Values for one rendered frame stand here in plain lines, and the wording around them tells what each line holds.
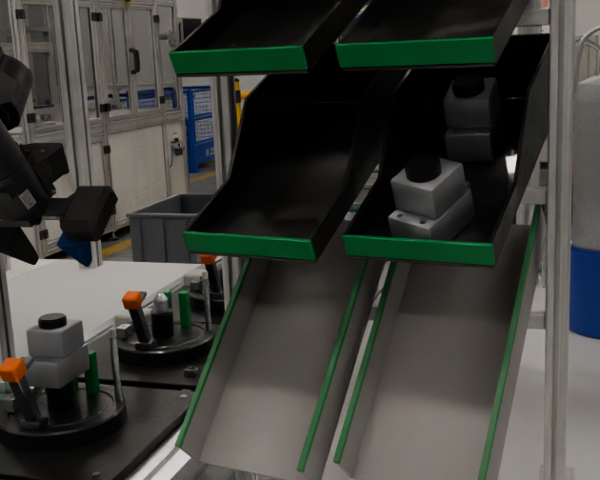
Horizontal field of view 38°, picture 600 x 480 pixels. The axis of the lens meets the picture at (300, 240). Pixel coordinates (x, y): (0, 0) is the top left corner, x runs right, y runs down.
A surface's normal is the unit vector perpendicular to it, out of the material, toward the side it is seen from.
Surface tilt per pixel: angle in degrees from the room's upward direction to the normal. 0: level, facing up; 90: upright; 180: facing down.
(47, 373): 90
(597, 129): 90
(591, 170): 90
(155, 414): 0
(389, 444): 45
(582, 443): 0
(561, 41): 90
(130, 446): 0
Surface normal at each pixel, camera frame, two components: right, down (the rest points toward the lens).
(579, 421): -0.04, -0.98
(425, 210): -0.66, 0.55
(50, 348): -0.29, 0.22
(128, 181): 0.94, 0.03
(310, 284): -0.36, -0.55
